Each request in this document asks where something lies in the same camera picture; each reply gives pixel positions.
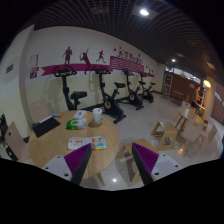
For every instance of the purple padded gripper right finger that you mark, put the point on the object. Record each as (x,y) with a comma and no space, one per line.
(164,166)

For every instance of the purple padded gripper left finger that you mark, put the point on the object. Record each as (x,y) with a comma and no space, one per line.
(72,166)

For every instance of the wooden stool near table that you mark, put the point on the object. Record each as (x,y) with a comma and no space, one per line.
(130,156)

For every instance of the round wooden table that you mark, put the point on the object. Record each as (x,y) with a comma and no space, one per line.
(43,149)

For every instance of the wooden stool middle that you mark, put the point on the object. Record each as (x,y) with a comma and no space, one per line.
(168,134)

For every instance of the green wet wipes pack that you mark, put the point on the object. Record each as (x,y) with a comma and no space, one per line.
(76,124)

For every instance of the black tablet case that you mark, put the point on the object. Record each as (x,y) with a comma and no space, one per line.
(44,126)

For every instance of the wooden chair right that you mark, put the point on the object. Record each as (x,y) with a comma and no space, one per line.
(190,134)

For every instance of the wooden chair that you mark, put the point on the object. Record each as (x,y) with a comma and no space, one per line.
(190,134)
(16,142)

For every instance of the white tissue packet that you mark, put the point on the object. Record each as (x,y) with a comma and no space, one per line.
(79,114)

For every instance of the orange blue small item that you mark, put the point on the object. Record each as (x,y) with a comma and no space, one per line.
(56,115)

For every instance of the white paper roll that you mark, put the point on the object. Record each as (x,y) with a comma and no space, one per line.
(97,115)

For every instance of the wooden chair left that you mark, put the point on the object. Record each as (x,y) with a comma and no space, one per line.
(16,142)

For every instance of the wooden table right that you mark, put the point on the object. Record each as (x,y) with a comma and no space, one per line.
(185,116)

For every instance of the ceiling light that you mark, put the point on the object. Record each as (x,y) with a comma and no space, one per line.
(144,12)

